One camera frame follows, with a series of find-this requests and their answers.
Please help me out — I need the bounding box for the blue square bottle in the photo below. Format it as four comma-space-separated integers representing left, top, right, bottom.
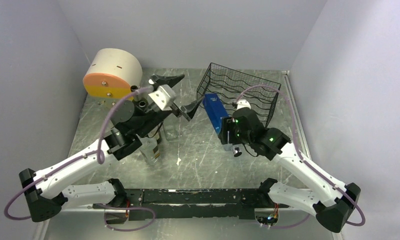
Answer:
202, 93, 229, 140

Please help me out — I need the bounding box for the clear bottle gold cap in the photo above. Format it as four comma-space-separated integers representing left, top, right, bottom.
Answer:
139, 137, 161, 165

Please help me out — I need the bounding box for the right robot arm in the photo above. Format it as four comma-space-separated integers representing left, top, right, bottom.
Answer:
218, 107, 361, 233

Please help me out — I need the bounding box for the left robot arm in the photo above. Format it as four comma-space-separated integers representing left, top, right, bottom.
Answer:
19, 74, 200, 223

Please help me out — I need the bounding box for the dark green wine bottle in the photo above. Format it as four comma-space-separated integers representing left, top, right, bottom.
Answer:
133, 100, 154, 117

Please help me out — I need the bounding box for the dark bottle black neck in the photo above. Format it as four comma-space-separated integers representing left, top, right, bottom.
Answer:
130, 85, 139, 96

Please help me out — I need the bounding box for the cream and orange cylinder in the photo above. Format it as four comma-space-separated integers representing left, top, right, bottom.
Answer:
82, 48, 143, 99

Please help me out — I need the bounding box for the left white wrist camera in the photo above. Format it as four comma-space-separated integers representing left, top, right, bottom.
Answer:
148, 85, 177, 111

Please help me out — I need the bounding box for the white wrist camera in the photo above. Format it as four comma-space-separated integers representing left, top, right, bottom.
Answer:
148, 85, 177, 111
235, 99, 251, 111

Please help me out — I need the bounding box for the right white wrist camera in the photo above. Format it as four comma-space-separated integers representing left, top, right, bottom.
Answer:
235, 99, 251, 111

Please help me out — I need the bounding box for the black wire wine rack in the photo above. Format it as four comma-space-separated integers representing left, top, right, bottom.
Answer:
196, 62, 281, 126

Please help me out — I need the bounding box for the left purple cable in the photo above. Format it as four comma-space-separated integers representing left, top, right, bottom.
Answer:
4, 86, 155, 221

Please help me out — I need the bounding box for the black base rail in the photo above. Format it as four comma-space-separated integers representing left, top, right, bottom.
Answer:
92, 188, 290, 223

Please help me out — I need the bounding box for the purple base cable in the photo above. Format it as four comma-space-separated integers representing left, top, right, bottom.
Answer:
103, 203, 157, 232

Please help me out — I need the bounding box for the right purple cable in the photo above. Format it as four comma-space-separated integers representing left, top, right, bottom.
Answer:
234, 85, 366, 228

